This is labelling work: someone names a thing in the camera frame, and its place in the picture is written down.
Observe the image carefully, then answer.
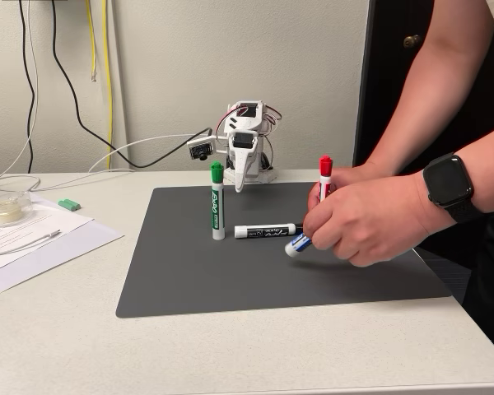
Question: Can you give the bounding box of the green dry-erase marker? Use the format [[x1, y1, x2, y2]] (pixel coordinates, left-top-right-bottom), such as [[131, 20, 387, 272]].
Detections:
[[210, 160, 226, 241]]

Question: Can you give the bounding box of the black dry-erase marker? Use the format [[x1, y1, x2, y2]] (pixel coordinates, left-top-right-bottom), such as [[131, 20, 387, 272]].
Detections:
[[234, 223, 310, 239]]

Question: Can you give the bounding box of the red dry-erase marker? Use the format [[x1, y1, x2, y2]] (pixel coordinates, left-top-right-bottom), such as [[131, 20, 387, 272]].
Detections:
[[317, 155, 336, 204]]

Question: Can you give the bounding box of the blue dry-erase marker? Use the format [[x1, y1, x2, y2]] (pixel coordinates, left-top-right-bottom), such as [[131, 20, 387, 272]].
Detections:
[[284, 233, 315, 258]]

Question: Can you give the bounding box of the person's right hand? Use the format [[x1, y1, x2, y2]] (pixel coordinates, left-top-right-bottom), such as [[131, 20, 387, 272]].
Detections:
[[307, 164, 392, 211]]

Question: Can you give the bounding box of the person's left hand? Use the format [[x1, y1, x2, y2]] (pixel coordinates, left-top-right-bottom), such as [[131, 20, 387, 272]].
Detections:
[[302, 172, 431, 268]]

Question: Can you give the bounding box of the grey rubber mat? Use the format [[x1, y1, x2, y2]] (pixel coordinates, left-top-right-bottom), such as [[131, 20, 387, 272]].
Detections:
[[114, 180, 454, 318]]

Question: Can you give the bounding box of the dark door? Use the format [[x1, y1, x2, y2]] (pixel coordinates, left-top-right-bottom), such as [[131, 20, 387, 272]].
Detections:
[[352, 0, 494, 252]]

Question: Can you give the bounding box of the blank white paper sheet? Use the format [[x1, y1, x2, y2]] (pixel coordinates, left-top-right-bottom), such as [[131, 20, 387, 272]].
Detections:
[[0, 217, 125, 297]]

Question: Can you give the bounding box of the printed white paper sheet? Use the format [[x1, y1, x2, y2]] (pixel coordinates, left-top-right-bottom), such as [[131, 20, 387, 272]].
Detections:
[[0, 193, 96, 259]]

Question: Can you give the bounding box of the black smartwatch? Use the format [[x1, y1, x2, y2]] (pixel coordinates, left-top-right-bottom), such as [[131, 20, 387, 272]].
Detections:
[[422, 152, 491, 225]]

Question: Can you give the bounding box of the clear tape dispenser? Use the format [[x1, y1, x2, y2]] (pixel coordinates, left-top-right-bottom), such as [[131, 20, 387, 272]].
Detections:
[[0, 189, 35, 229]]

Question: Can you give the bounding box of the white boxed gripper camera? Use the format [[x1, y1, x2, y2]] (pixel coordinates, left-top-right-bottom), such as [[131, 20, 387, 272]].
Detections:
[[186, 133, 217, 162]]

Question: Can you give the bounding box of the thick white cable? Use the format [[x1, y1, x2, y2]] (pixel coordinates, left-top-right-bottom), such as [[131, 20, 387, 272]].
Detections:
[[88, 130, 210, 173]]

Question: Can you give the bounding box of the thick black cable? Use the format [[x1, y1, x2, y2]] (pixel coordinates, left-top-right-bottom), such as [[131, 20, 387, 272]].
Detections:
[[50, 0, 213, 170]]

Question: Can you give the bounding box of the white wall trim strip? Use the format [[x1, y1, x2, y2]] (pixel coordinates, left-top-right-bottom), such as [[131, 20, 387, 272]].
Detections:
[[106, 0, 131, 170]]

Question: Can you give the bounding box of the long yellow cable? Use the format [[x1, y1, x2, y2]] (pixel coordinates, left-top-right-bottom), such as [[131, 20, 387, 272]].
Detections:
[[101, 0, 114, 170]]

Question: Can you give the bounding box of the thin white table cable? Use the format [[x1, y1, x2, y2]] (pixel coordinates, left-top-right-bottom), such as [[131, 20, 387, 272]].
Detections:
[[32, 168, 137, 193]]

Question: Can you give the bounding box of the short yellow cable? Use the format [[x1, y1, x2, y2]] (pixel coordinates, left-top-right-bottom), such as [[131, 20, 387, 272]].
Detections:
[[85, 0, 98, 82]]

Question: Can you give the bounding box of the white charging cable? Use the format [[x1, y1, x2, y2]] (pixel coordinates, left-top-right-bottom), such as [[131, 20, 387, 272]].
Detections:
[[0, 229, 62, 258]]

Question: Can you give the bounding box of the thin black cable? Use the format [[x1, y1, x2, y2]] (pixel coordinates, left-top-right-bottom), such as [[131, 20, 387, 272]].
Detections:
[[18, 0, 39, 174]]

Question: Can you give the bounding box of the thin white hanging cable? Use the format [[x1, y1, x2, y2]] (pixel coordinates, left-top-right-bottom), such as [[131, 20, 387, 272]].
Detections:
[[0, 0, 41, 194]]

